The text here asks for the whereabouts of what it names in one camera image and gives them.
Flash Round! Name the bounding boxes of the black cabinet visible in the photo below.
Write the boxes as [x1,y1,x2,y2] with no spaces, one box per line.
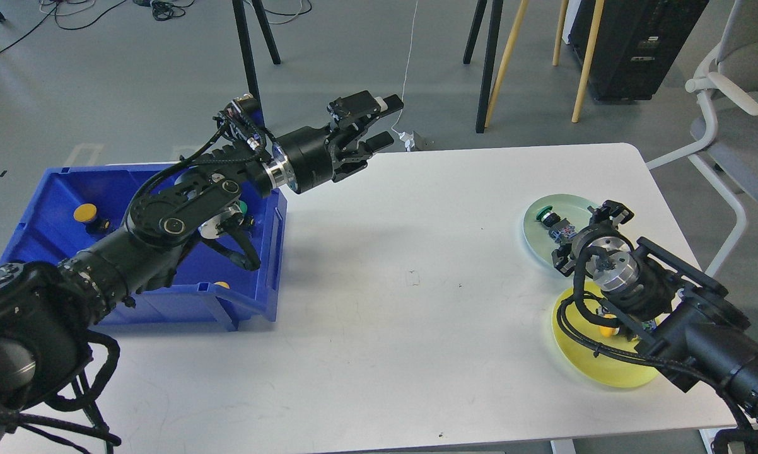
[588,1,708,104]

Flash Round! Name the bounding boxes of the yellow plate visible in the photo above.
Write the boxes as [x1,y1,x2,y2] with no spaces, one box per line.
[552,288,659,388]

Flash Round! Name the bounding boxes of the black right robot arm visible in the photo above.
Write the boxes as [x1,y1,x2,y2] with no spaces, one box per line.
[537,199,758,453]

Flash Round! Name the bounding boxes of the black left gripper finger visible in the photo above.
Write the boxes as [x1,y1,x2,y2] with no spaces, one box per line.
[327,91,404,134]
[347,132,394,158]

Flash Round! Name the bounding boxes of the black stool legs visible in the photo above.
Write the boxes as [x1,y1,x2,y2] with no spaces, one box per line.
[462,1,504,133]

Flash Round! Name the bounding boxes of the white grey office chair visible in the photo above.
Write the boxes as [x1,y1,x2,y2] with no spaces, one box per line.
[647,1,758,276]

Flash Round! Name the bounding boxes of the black tripod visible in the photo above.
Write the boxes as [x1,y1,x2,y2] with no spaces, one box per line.
[231,0,283,108]

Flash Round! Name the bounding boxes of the wooden stool legs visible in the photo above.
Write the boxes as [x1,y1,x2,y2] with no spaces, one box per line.
[484,0,605,129]

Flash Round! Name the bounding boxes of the white cable with plug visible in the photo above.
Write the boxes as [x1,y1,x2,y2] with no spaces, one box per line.
[390,0,435,153]

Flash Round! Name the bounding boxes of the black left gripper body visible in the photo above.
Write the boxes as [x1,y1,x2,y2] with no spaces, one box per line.
[272,127,370,194]

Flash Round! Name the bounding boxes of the blue plastic bin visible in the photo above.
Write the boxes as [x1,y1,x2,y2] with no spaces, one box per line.
[0,163,287,331]

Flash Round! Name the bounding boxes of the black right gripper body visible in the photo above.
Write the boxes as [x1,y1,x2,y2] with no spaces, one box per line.
[551,225,634,277]

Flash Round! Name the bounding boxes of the light green plate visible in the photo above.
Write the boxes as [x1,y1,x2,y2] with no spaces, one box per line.
[522,194,599,276]

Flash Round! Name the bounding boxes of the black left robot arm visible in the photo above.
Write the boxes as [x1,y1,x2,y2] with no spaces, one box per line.
[0,90,403,452]

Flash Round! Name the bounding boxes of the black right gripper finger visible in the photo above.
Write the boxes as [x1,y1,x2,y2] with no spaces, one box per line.
[588,201,634,230]

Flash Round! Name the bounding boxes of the black floor cables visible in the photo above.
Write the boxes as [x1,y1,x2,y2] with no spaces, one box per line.
[0,0,312,74]

